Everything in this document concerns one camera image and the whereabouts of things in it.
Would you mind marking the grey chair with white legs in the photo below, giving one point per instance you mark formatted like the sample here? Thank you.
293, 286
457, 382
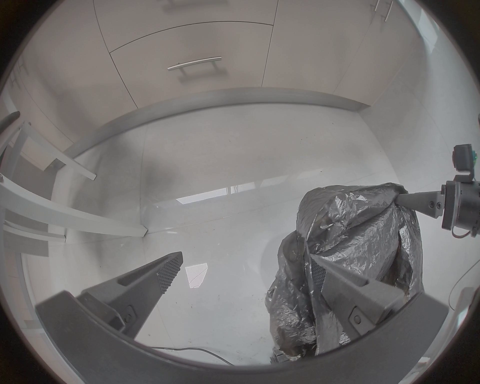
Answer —
75, 219

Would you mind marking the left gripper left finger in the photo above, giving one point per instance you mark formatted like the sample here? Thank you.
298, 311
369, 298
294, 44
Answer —
150, 288

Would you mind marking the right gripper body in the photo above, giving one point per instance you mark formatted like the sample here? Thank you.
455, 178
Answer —
467, 210

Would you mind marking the black plastic bag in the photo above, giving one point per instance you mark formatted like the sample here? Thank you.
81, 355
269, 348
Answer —
356, 225

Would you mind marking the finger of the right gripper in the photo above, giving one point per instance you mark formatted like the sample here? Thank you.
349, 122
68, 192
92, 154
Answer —
423, 204

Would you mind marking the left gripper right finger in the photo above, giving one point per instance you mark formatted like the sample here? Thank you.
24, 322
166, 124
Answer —
356, 296

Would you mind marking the beige cabinet with drawers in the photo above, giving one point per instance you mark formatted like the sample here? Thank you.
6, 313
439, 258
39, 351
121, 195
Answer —
206, 30

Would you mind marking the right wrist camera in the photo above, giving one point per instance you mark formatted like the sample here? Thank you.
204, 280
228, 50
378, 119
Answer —
463, 157

